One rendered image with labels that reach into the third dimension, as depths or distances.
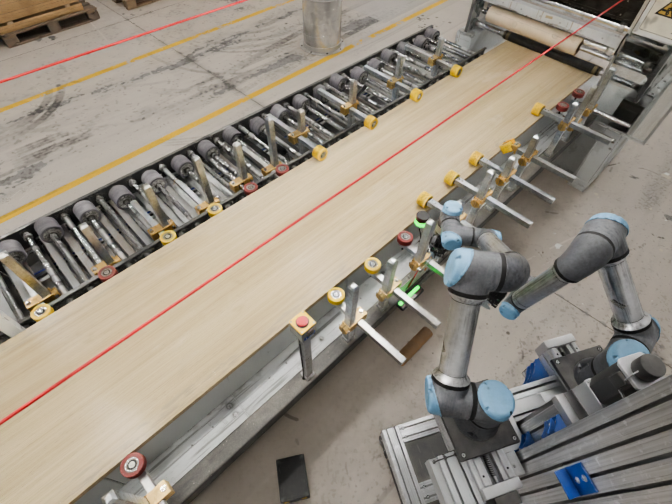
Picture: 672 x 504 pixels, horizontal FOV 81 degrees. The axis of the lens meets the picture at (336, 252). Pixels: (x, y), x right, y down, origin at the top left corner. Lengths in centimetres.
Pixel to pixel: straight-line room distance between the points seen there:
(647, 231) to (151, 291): 377
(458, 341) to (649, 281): 272
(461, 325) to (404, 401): 145
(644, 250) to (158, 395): 361
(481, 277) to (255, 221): 130
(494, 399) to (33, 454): 159
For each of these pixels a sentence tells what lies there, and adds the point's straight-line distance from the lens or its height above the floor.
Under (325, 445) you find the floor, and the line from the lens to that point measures 251.
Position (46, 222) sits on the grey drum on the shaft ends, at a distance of 261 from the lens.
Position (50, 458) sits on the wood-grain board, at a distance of 186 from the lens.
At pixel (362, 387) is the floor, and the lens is 260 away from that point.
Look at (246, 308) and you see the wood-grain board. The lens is 182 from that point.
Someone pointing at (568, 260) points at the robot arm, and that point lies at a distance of 141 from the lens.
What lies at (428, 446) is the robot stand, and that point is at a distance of 236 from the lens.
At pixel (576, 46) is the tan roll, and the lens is 381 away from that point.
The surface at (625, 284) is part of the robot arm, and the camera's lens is 159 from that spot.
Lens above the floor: 247
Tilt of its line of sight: 53 degrees down
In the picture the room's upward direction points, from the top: 2 degrees clockwise
